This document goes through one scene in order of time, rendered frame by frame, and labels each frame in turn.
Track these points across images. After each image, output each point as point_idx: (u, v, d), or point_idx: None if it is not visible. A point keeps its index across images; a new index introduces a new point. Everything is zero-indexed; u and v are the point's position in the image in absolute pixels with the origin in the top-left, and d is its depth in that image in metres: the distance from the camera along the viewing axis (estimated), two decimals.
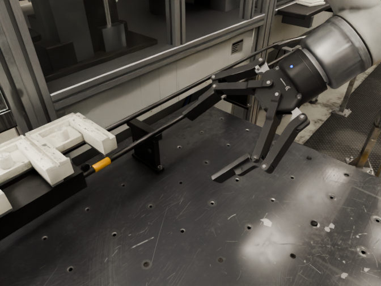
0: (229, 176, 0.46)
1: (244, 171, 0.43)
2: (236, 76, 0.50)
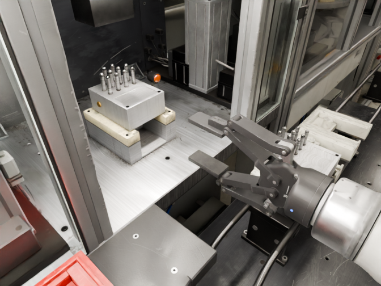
0: (204, 158, 0.53)
1: (212, 175, 0.51)
2: (255, 138, 0.41)
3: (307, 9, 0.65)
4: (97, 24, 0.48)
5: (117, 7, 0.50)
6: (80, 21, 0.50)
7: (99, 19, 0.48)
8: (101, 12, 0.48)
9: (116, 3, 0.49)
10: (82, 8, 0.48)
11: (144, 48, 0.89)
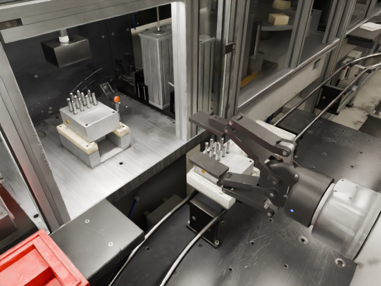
0: (204, 159, 0.53)
1: (212, 176, 0.51)
2: (255, 138, 0.41)
3: (234, 45, 0.82)
4: (61, 66, 0.66)
5: (76, 52, 0.67)
6: (49, 62, 0.68)
7: (62, 62, 0.66)
8: (63, 57, 0.65)
9: (75, 49, 0.67)
10: (50, 54, 0.65)
11: (114, 70, 1.07)
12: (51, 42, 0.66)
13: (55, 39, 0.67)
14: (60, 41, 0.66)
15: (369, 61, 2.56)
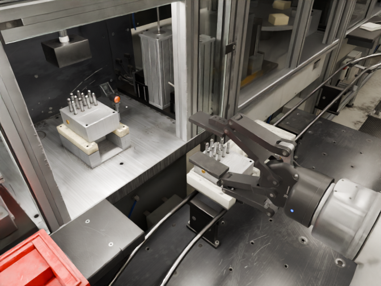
0: (204, 159, 0.53)
1: (212, 176, 0.51)
2: (255, 138, 0.41)
3: (234, 45, 0.82)
4: (62, 66, 0.66)
5: (76, 52, 0.67)
6: (49, 62, 0.68)
7: (63, 62, 0.66)
8: (63, 57, 0.65)
9: (76, 49, 0.67)
10: (50, 54, 0.65)
11: (114, 70, 1.07)
12: (51, 42, 0.66)
13: (55, 39, 0.67)
14: (61, 41, 0.66)
15: (369, 61, 2.56)
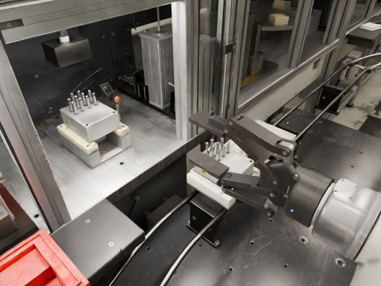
0: (204, 159, 0.53)
1: (212, 176, 0.51)
2: (255, 138, 0.41)
3: (234, 45, 0.82)
4: (62, 66, 0.66)
5: (76, 52, 0.67)
6: (49, 62, 0.68)
7: (63, 62, 0.66)
8: (64, 57, 0.65)
9: (76, 49, 0.67)
10: (50, 54, 0.65)
11: (114, 70, 1.07)
12: (51, 42, 0.66)
13: (55, 39, 0.68)
14: (61, 41, 0.66)
15: (369, 61, 2.56)
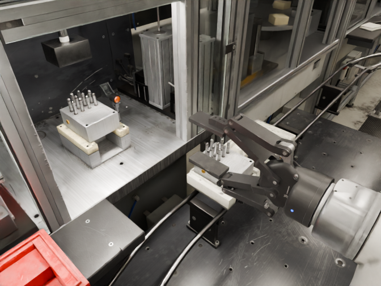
0: (204, 159, 0.53)
1: (212, 176, 0.51)
2: (255, 138, 0.41)
3: (234, 45, 0.82)
4: (62, 66, 0.66)
5: (76, 52, 0.67)
6: (49, 62, 0.68)
7: (63, 62, 0.66)
8: (64, 57, 0.65)
9: (76, 49, 0.67)
10: (50, 54, 0.65)
11: (114, 70, 1.07)
12: (51, 42, 0.66)
13: (55, 39, 0.68)
14: (61, 41, 0.66)
15: (369, 61, 2.56)
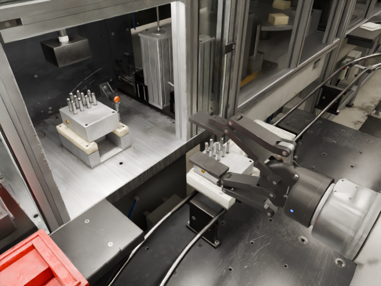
0: (204, 159, 0.53)
1: (212, 176, 0.51)
2: (255, 138, 0.41)
3: (234, 45, 0.82)
4: (61, 66, 0.66)
5: (76, 51, 0.67)
6: (49, 61, 0.68)
7: (62, 62, 0.66)
8: (63, 57, 0.65)
9: (75, 49, 0.67)
10: (50, 54, 0.65)
11: (114, 70, 1.07)
12: (51, 42, 0.66)
13: (55, 39, 0.67)
14: (60, 41, 0.66)
15: (369, 61, 2.56)
